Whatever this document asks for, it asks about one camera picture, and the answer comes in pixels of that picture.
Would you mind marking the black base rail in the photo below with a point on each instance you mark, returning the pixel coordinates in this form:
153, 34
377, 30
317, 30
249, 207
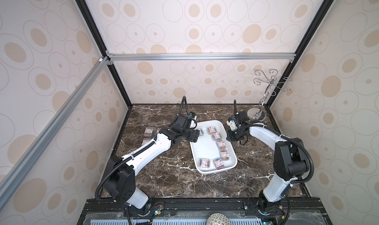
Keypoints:
196, 211

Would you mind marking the white plastic storage tray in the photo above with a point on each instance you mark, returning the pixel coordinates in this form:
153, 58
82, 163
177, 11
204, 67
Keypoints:
205, 147

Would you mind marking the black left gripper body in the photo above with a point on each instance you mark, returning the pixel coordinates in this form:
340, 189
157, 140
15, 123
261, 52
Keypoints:
191, 134

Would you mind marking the black corner frame post left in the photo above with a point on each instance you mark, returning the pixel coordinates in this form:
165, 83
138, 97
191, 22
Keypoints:
95, 32

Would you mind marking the horizontal aluminium rail back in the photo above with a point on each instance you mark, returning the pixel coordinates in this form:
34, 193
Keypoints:
202, 56

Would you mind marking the black corner frame post right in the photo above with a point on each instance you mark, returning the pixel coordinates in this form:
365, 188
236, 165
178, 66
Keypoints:
309, 34

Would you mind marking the diagonal aluminium rail left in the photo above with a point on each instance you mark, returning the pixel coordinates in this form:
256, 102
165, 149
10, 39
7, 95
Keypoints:
18, 173

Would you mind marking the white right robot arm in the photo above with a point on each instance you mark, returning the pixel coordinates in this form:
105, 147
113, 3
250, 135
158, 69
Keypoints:
292, 163

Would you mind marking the silver wire hook stand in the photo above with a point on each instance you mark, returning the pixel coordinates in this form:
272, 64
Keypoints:
272, 81

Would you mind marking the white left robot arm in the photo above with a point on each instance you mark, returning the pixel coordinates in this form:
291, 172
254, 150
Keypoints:
118, 183

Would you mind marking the paper clip box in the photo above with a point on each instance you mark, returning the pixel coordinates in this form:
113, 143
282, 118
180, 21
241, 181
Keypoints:
211, 130
145, 141
224, 155
149, 131
201, 132
204, 163
216, 136
219, 164
221, 145

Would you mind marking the black corner frame post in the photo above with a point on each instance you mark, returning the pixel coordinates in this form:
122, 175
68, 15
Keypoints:
95, 32
309, 34

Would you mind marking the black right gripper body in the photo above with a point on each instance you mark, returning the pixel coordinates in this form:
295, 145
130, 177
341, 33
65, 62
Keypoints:
232, 135

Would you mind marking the metal mesh ball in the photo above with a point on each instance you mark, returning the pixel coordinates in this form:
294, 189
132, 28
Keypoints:
218, 219

